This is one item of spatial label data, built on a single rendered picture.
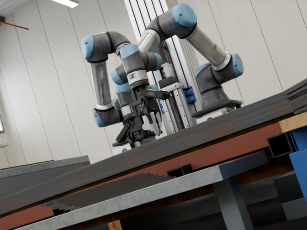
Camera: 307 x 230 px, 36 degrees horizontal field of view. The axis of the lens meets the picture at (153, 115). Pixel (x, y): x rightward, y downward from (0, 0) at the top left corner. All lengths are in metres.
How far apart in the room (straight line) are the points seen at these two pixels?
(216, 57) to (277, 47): 9.60
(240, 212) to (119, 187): 0.33
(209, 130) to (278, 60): 10.66
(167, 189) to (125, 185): 0.27
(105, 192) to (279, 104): 0.47
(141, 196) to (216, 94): 1.52
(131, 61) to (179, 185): 0.92
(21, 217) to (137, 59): 0.70
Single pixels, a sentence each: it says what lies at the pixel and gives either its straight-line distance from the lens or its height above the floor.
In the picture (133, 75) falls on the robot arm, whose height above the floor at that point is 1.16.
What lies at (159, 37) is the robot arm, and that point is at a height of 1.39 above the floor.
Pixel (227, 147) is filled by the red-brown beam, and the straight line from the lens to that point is 1.23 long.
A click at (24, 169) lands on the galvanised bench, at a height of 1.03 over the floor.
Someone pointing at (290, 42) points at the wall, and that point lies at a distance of 11.89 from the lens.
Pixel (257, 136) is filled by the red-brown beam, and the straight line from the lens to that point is 1.19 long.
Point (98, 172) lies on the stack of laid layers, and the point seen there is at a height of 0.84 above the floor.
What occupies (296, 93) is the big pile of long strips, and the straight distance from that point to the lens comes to 0.95.
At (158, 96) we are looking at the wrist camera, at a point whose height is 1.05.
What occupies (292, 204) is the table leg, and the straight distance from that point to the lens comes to 1.20.
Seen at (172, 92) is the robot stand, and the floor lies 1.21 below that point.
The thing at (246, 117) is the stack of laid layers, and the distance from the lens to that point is 1.20.
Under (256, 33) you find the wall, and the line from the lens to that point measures 12.08.
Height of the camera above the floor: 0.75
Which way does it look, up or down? 8 degrees up
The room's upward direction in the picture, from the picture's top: 18 degrees counter-clockwise
